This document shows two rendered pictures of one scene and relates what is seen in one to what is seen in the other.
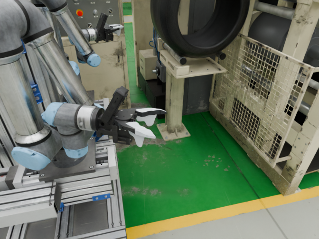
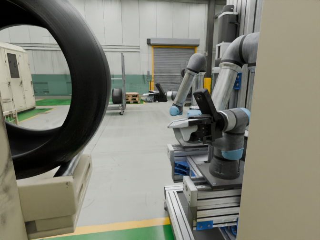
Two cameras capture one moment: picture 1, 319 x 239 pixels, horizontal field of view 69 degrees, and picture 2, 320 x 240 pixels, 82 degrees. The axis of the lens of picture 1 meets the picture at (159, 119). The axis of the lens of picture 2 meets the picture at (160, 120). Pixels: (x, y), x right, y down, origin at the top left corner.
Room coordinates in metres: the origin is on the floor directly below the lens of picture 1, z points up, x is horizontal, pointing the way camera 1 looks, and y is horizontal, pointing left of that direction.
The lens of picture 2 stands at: (2.12, 0.26, 1.19)
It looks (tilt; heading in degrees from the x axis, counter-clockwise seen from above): 13 degrees down; 185
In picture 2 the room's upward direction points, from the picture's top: straight up
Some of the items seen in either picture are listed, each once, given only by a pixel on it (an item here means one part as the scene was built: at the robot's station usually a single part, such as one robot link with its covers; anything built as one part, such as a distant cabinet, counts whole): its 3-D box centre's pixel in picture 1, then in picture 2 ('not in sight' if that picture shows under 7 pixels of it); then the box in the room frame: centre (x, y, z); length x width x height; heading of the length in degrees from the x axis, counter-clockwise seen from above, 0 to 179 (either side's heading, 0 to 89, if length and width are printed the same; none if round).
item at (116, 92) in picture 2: not in sight; (104, 85); (-3.74, -2.08, 0.96); 1.33 x 0.64 x 1.92; 101
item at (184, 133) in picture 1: (173, 129); not in sight; (1.85, -0.14, 0.02); 0.27 x 0.27 x 0.04; 17
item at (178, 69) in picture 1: (173, 61); (71, 182); (1.57, -0.10, 0.84); 0.36 x 0.09 x 0.06; 17
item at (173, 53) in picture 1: (173, 52); (69, 164); (1.57, -0.10, 0.90); 0.35 x 0.05 x 0.05; 17
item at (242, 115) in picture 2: (79, 37); (235, 119); (1.43, 0.48, 1.04); 0.11 x 0.08 x 0.09; 129
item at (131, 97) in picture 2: not in sight; (131, 97); (-7.05, -2.03, 0.22); 1.27 x 0.90 x 0.44; 13
